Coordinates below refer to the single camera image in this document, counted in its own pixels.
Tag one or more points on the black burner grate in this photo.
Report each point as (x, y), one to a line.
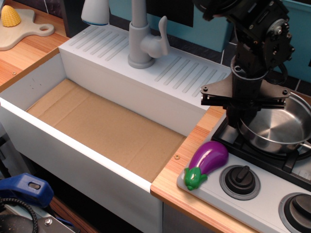
(281, 165)

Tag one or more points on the right teal box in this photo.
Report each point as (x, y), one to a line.
(300, 28)

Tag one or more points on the white toy sink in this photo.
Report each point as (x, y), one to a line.
(96, 59)

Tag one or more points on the grey metal bracket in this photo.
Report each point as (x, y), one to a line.
(16, 219)

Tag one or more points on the grey toy faucet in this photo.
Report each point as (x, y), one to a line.
(144, 47)

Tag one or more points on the right black stove knob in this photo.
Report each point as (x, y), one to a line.
(295, 212)

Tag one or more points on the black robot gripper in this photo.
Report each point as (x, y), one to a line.
(242, 90)

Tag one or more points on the white toy stove top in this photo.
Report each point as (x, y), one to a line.
(269, 192)

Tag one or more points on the light wooden cutting board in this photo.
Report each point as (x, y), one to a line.
(10, 36)

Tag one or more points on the blue plastic clamp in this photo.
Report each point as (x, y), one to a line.
(27, 188)

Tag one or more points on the purple toy eggplant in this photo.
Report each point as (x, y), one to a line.
(210, 156)

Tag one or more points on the stainless steel pot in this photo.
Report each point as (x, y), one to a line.
(280, 130)

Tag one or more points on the left black stove knob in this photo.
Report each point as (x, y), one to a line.
(240, 182)

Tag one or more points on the brown cardboard sheet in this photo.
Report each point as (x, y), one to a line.
(134, 142)

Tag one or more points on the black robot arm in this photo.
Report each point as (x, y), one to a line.
(257, 68)

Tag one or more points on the yellow toy corn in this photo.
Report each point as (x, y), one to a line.
(9, 16)

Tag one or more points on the black stove knob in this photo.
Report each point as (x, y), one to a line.
(295, 212)
(240, 182)

